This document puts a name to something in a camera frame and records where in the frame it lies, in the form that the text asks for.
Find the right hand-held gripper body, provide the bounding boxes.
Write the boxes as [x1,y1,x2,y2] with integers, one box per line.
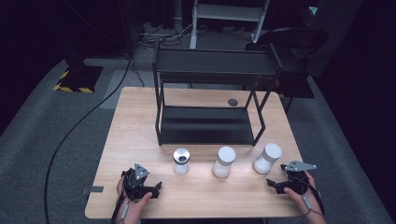
[280,160,318,196]

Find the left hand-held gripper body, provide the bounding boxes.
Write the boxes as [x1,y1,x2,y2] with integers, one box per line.
[121,162,151,201]

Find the silver-lidded glass shaker jar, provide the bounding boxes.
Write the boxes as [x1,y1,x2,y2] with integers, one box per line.
[173,147,191,176]

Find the white-lidded jar of white powder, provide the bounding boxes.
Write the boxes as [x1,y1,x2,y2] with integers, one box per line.
[212,146,237,179]
[252,143,283,175]

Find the black two-tier metal rack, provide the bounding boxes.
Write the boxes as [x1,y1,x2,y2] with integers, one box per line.
[151,39,285,147]

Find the person's left hand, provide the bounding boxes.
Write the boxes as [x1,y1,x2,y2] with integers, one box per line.
[116,176,154,224]

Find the person's right hand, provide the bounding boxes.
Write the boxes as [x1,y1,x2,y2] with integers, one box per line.
[283,171,328,224]

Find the grey tape strip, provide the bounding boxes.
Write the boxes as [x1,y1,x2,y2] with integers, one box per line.
[81,185,105,196]

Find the yellow-black striped stand base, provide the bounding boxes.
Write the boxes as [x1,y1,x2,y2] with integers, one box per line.
[52,64,104,94]

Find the black chair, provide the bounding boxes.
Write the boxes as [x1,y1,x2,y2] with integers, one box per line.
[245,27,330,114]

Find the right gripper cable with grey plug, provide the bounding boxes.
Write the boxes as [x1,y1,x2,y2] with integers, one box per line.
[298,176,327,218]

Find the gripper cable with grey plug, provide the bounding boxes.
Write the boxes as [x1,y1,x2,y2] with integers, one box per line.
[298,176,327,218]
[110,176,132,224]

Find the left gripper cable with grey plug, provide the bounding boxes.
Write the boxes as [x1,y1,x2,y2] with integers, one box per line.
[110,176,132,224]

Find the long black floor cable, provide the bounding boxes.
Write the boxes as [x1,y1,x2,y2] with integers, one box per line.
[44,54,134,224]

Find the power strip with tangled cables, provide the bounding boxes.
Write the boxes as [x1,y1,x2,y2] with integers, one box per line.
[138,21,192,49]

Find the white step stool frame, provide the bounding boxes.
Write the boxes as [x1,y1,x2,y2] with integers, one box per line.
[189,0,271,49]

